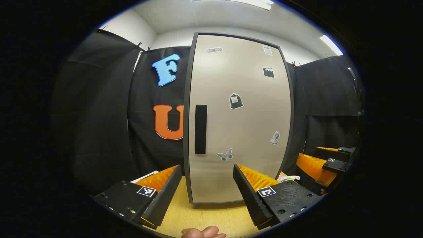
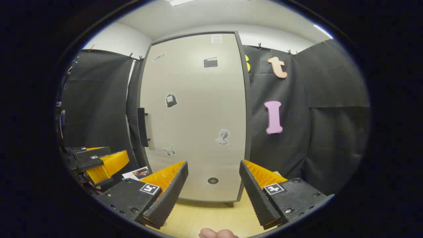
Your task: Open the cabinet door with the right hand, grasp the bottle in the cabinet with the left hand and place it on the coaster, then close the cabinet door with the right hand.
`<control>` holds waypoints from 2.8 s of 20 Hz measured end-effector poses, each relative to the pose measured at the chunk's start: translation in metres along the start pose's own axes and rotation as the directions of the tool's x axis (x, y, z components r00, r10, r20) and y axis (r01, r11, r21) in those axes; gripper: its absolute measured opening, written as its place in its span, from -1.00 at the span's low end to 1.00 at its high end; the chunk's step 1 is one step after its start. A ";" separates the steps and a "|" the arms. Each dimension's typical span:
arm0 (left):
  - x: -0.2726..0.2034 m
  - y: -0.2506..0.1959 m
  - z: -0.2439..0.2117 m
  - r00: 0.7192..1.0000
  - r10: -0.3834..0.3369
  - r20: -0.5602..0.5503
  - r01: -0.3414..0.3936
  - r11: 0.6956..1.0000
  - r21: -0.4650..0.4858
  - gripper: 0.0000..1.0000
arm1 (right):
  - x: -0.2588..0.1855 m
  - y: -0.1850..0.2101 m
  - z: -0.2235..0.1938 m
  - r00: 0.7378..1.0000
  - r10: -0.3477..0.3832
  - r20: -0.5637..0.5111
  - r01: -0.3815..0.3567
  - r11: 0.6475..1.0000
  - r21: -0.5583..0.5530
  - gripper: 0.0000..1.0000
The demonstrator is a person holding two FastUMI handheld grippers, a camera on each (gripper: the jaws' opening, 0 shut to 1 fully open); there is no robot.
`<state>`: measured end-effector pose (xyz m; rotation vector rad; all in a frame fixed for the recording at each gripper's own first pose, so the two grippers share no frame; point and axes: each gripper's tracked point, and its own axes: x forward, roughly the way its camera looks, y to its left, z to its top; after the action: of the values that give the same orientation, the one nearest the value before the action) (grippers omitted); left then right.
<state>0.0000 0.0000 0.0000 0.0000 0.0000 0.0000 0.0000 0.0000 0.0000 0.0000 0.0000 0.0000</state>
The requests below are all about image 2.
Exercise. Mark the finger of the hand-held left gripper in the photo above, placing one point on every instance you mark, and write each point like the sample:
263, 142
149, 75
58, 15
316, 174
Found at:
92, 162
92, 152

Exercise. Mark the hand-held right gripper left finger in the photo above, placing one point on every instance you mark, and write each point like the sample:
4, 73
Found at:
170, 195

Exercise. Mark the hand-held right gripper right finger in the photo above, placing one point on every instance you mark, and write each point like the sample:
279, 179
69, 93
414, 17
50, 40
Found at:
256, 195

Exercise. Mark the grey cabinet door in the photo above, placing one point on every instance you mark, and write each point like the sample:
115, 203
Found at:
198, 109

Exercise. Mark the black backdrop cloth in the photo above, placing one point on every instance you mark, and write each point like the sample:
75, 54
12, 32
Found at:
330, 132

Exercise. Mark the ceiling light panel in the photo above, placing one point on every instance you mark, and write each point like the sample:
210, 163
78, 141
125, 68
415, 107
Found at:
180, 2
323, 31

